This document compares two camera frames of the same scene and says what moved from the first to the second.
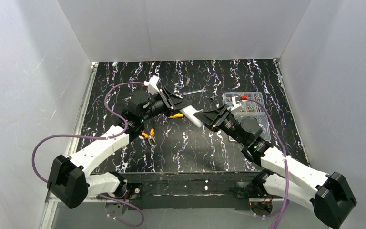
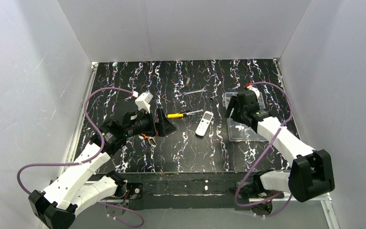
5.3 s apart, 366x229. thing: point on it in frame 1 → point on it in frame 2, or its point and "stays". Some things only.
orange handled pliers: [152, 131] stays
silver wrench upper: [203, 89] stays
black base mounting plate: [193, 190] stays
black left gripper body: [167, 100] → [157, 123]
